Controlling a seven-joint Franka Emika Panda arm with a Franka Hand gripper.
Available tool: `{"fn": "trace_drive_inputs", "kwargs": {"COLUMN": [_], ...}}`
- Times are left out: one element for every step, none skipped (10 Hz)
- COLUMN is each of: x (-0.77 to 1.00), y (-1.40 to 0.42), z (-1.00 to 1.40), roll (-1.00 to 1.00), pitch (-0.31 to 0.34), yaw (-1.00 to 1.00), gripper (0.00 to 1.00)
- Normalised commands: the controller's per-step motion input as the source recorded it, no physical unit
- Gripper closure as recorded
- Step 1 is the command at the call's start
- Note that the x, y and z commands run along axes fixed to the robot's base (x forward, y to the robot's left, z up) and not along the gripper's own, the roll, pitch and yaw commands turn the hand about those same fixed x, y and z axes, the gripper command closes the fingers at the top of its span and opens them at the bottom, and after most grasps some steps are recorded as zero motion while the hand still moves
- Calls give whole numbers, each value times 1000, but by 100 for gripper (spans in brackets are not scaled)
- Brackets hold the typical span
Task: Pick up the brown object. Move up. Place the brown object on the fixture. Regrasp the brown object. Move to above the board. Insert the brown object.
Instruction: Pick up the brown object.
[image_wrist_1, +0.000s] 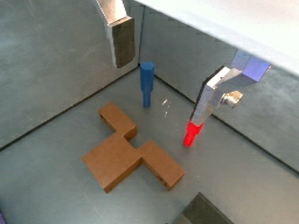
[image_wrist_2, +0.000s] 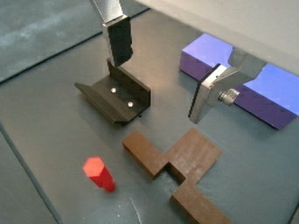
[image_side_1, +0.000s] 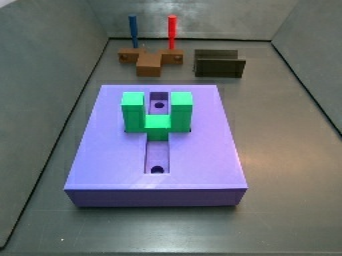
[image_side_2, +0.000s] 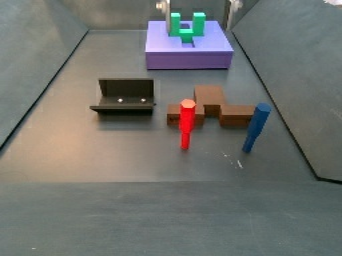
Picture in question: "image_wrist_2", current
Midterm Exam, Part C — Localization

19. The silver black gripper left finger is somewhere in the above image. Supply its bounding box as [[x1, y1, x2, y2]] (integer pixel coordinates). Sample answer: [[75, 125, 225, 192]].
[[90, 0, 134, 67]]

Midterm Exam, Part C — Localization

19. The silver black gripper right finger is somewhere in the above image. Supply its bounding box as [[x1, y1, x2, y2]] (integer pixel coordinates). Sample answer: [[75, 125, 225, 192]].
[[189, 47, 267, 123]]

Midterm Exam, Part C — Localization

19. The brown T-shaped block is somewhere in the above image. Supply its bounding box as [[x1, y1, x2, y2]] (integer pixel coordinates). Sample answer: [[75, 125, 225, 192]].
[[123, 128, 233, 224]]

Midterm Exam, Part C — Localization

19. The black angle fixture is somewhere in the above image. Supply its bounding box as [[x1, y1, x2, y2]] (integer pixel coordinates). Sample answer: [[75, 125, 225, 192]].
[[75, 59, 151, 125]]

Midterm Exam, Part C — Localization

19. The purple base block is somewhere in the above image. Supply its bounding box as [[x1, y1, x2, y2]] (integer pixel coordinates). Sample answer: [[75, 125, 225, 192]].
[[179, 34, 299, 130]]

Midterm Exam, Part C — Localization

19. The red hexagonal peg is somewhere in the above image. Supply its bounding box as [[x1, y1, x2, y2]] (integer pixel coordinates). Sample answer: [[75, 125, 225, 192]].
[[83, 157, 116, 193]]

